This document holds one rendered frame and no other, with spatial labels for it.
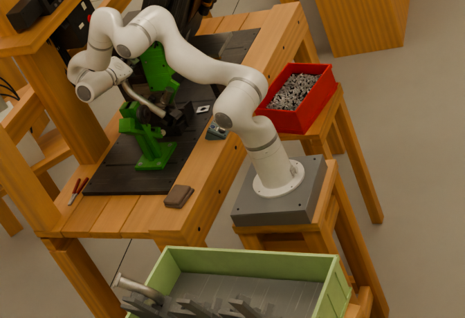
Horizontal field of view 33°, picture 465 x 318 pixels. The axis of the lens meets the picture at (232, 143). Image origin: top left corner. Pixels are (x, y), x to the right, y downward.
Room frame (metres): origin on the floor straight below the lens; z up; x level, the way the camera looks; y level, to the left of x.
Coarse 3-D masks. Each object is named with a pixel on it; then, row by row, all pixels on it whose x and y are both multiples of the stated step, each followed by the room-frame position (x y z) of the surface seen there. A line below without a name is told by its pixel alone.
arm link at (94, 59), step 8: (88, 40) 2.53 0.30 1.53; (88, 48) 2.54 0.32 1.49; (96, 48) 2.50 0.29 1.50; (112, 48) 2.53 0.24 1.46; (80, 56) 2.62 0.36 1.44; (88, 56) 2.55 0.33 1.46; (96, 56) 2.52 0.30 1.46; (104, 56) 2.52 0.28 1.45; (72, 64) 2.63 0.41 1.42; (80, 64) 2.59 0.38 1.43; (88, 64) 2.56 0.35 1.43; (96, 64) 2.54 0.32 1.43; (104, 64) 2.54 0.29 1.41; (72, 72) 2.66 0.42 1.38; (80, 72) 2.67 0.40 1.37; (72, 80) 2.67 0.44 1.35
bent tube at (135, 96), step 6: (132, 60) 2.83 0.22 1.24; (138, 60) 2.84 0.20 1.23; (126, 84) 2.85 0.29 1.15; (126, 90) 2.85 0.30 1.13; (132, 90) 2.84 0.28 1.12; (132, 96) 2.83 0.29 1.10; (138, 96) 2.82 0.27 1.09; (144, 102) 2.80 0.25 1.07; (150, 102) 2.79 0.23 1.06; (150, 108) 2.78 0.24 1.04; (156, 108) 2.77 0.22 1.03; (156, 114) 2.76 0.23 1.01; (162, 114) 2.75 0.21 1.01
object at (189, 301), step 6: (186, 294) 1.58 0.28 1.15; (192, 294) 1.58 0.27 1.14; (180, 300) 1.56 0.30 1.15; (186, 300) 1.55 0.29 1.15; (192, 300) 1.56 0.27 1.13; (186, 306) 1.57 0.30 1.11; (192, 306) 1.55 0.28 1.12; (198, 306) 1.56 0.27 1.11; (210, 306) 1.72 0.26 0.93; (174, 312) 1.65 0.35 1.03; (180, 312) 1.64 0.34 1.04; (186, 312) 1.63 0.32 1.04; (192, 312) 1.61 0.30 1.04; (198, 312) 1.58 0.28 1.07; (204, 312) 1.56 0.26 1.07; (210, 312) 1.58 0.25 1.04
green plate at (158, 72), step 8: (152, 48) 2.85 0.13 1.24; (160, 48) 2.83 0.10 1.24; (144, 56) 2.87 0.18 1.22; (152, 56) 2.85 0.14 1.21; (160, 56) 2.83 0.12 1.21; (144, 64) 2.87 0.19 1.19; (152, 64) 2.85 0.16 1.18; (160, 64) 2.83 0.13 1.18; (152, 72) 2.85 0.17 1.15; (160, 72) 2.82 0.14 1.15; (168, 72) 2.80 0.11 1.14; (152, 80) 2.85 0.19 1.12; (160, 80) 2.82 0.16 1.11; (168, 80) 2.80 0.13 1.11; (152, 88) 2.84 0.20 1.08; (160, 88) 2.82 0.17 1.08
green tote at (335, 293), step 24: (168, 264) 1.99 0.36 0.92; (192, 264) 1.98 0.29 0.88; (216, 264) 1.92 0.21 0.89; (240, 264) 1.86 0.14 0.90; (264, 264) 1.81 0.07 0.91; (288, 264) 1.76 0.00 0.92; (312, 264) 1.71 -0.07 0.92; (336, 264) 1.64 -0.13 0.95; (168, 288) 1.95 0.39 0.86; (336, 288) 1.61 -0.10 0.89; (336, 312) 1.56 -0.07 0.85
